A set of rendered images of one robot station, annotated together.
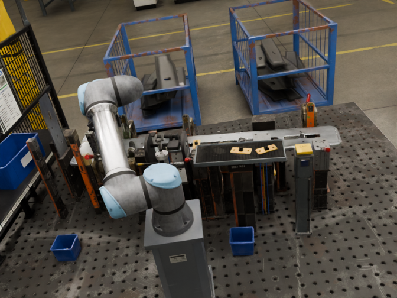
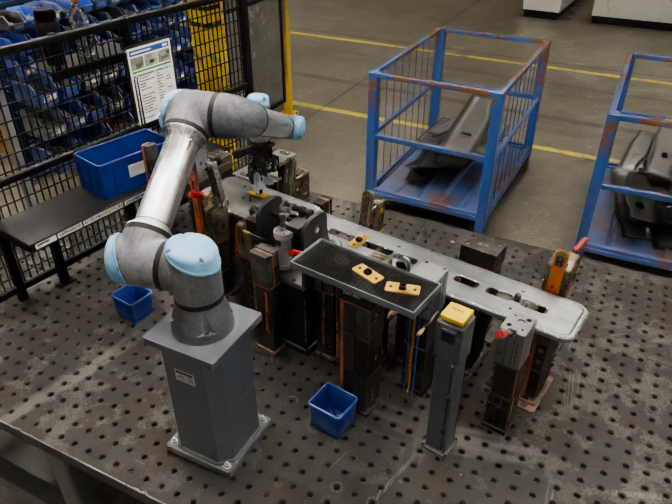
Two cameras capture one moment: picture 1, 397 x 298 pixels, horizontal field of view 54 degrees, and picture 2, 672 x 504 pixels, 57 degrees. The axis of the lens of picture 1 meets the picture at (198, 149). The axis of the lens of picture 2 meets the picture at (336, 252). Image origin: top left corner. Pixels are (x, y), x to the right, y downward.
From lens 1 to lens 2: 0.67 m
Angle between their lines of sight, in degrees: 21
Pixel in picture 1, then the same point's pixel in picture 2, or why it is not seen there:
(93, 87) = (184, 97)
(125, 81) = (229, 104)
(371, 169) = (638, 415)
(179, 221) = (196, 327)
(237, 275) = (292, 452)
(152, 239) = (158, 334)
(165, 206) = (179, 296)
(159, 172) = (186, 246)
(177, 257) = (184, 375)
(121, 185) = (134, 241)
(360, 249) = not seen: outside the picture
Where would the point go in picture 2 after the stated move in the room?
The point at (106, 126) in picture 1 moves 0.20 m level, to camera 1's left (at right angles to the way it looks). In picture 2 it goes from (168, 156) to (104, 142)
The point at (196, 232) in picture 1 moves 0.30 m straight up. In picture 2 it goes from (213, 353) to (197, 242)
